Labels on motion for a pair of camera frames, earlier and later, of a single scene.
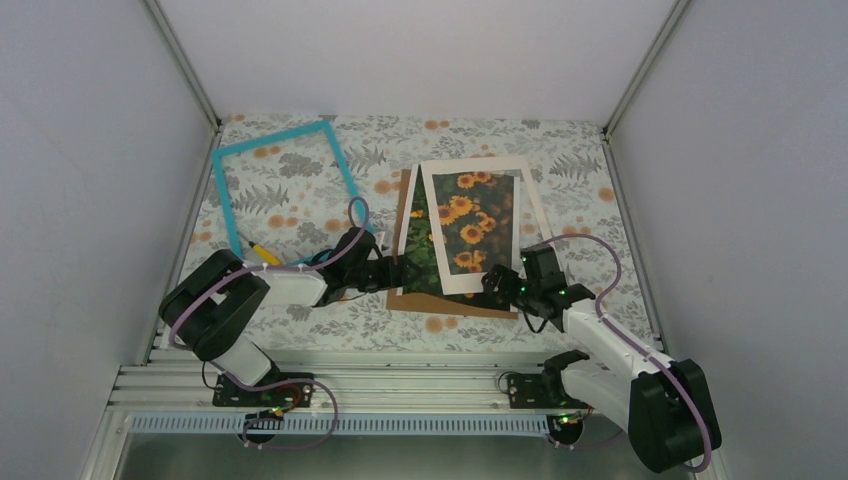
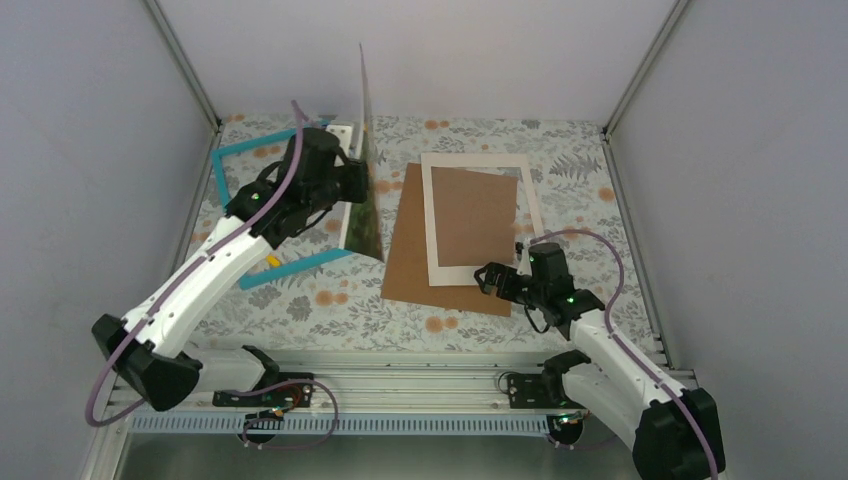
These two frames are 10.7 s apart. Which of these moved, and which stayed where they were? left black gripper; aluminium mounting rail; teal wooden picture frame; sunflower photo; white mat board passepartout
Moved: white mat board passepartout; left black gripper; sunflower photo
Stayed: teal wooden picture frame; aluminium mounting rail
